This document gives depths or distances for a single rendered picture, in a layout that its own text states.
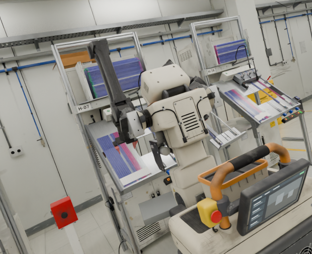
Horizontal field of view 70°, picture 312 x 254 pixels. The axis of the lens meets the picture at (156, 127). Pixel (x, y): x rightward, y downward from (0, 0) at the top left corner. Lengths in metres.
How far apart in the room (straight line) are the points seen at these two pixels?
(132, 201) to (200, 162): 1.01
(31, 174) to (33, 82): 1.22
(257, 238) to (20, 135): 3.08
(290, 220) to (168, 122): 0.56
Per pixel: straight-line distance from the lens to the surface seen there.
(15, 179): 3.50
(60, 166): 3.48
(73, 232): 1.76
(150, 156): 1.77
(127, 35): 2.28
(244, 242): 0.82
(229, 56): 2.85
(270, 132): 3.03
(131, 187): 1.62
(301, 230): 1.00
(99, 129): 1.97
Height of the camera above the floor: 1.26
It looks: 7 degrees down
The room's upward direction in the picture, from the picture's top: 17 degrees counter-clockwise
